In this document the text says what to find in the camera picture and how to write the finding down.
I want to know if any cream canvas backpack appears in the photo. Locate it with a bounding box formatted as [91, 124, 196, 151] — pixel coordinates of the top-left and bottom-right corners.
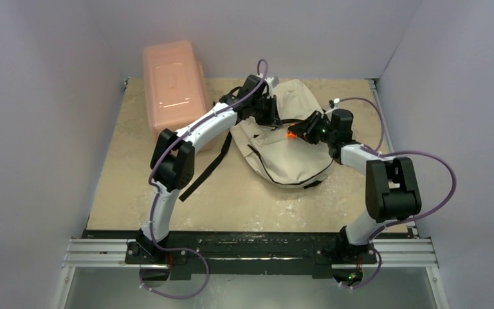
[179, 79, 333, 201]

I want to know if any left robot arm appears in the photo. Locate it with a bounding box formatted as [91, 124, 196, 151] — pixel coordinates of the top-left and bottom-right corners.
[141, 74, 268, 263]

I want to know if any orange pencil sharpener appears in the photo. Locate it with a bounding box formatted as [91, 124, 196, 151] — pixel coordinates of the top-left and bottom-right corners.
[286, 131, 298, 139]

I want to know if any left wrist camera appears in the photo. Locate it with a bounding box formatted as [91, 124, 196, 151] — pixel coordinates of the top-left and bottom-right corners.
[265, 76, 280, 88]

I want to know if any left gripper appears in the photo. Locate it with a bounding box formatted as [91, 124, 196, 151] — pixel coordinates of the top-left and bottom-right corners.
[252, 95, 282, 128]

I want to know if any pink plastic storage box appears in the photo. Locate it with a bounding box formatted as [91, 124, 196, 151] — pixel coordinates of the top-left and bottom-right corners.
[143, 40, 212, 140]

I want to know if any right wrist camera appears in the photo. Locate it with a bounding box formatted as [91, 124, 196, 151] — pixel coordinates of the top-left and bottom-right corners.
[329, 98, 341, 111]

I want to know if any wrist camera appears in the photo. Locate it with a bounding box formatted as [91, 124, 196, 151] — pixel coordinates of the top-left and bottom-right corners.
[329, 98, 341, 111]
[265, 76, 280, 88]

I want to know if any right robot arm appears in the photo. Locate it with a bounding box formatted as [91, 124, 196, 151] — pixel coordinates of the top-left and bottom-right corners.
[288, 109, 422, 262]

